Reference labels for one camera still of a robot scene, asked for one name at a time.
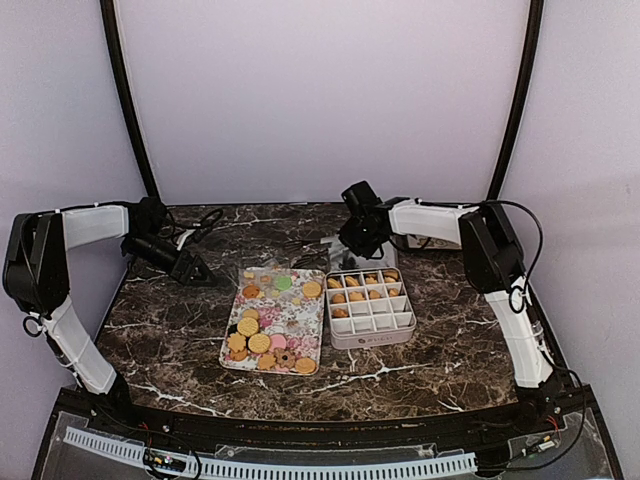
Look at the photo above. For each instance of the left black frame post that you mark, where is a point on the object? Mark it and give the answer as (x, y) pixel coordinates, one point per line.
(125, 96)

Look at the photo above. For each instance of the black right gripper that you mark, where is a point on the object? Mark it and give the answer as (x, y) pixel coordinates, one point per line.
(346, 237)

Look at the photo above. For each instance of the floral square coaster plate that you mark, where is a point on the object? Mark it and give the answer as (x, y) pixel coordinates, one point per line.
(425, 243)

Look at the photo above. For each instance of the orange chip cookie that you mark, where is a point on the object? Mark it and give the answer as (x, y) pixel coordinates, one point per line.
(251, 291)

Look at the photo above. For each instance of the brown flower cookie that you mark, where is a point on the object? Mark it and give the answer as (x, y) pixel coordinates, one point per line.
(285, 358)

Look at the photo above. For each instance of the compartment cookie box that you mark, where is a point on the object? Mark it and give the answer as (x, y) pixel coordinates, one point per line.
(368, 308)

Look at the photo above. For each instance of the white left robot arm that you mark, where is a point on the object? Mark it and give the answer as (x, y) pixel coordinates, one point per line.
(36, 274)

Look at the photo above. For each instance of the floral cookie tray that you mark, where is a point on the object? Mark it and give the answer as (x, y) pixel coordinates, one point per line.
(287, 312)

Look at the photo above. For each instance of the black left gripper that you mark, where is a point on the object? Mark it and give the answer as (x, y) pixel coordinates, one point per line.
(180, 271)

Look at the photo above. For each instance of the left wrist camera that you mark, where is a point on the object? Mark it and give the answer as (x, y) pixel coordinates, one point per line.
(193, 232)

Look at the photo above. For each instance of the round biscuit tray top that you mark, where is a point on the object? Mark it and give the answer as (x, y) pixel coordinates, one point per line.
(312, 289)

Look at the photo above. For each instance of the large embossed round biscuit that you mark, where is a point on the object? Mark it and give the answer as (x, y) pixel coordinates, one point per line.
(248, 326)

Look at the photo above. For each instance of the metal tongs white handle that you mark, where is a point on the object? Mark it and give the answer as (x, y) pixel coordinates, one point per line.
(309, 253)

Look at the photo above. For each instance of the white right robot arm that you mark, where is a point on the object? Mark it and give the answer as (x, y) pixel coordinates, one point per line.
(493, 260)

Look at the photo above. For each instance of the right black frame post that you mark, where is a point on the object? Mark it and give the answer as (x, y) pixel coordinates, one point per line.
(519, 98)

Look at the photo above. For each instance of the white cable duct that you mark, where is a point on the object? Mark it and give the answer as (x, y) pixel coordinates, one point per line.
(251, 463)

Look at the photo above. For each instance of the pink round cookie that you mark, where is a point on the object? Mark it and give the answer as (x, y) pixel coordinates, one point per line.
(278, 341)

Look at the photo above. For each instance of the black frame post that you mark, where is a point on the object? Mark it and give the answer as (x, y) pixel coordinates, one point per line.
(125, 96)
(519, 98)

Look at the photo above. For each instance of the green round cookie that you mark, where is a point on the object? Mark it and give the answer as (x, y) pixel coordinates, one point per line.
(283, 283)

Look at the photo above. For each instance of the clear box lid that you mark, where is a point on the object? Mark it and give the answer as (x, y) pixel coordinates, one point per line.
(385, 255)

